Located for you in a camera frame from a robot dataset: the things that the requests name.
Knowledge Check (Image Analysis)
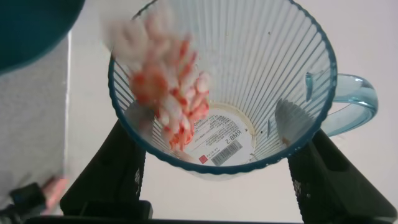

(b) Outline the white ring candy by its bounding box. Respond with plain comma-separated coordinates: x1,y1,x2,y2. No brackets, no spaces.
160,95,184,122

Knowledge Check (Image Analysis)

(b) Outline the blue ribbed transparent cup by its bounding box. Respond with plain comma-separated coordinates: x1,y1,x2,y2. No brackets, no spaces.
107,0,379,181

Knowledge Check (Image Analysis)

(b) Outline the pink object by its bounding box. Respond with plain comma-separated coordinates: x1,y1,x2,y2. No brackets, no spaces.
42,175,70,215

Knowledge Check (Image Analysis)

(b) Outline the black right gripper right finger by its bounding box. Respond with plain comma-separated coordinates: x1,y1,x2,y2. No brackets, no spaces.
287,128,398,224

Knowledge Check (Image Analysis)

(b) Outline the red white striped candy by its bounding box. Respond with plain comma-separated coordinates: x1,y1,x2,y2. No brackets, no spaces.
130,67,170,105
189,99,210,121
169,130,193,152

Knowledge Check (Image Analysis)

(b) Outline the teal plastic basin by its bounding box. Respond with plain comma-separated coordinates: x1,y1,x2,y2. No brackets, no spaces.
0,0,86,77

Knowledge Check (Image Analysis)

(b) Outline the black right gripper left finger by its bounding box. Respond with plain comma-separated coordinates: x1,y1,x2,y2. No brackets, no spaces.
59,119,153,218

